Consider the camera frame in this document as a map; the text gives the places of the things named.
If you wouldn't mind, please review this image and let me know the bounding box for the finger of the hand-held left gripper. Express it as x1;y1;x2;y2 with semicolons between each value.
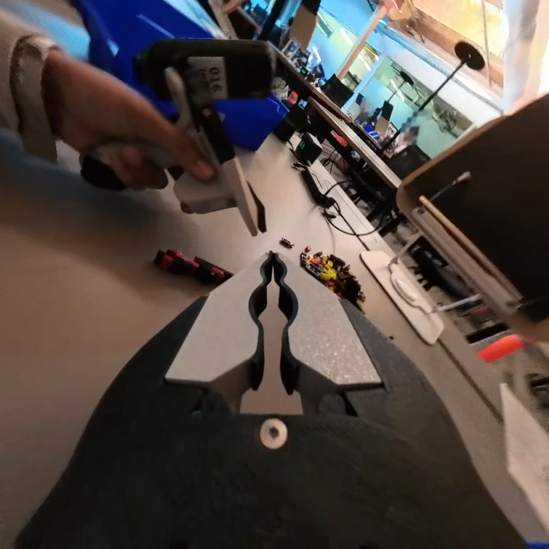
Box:
248;186;268;235
223;154;261;237

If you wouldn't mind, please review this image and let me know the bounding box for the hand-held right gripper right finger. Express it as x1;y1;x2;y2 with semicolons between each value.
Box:
274;252;382;413

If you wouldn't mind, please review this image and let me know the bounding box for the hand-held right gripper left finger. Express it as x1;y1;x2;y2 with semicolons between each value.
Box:
165;252;275;413

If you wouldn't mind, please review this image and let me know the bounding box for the black red yellow lego assembly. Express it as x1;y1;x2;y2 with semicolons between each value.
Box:
154;249;234;285

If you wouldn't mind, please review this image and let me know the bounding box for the person's left forearm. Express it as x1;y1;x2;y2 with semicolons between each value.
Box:
0;9;61;164

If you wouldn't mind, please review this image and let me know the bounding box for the pile of lego pieces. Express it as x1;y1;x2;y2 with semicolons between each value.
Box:
300;251;366;307

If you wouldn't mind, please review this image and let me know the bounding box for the person's left hand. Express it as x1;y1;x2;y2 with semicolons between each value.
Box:
43;52;218;190

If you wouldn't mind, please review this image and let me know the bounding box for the blue plastic bin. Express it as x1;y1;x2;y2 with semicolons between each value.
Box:
71;0;289;151

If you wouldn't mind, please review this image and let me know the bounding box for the flat black power adapter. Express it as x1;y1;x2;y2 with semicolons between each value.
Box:
300;165;332;203

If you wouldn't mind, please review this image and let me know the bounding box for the white monitor stand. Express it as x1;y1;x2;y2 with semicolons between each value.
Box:
359;234;483;346

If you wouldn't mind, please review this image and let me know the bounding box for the wooden office desk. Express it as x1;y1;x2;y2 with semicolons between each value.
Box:
274;56;404;224

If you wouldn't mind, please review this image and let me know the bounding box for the red object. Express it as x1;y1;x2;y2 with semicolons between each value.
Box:
478;335;526;363

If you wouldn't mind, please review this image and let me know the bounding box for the computer monitor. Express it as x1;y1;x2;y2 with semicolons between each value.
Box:
397;92;549;335

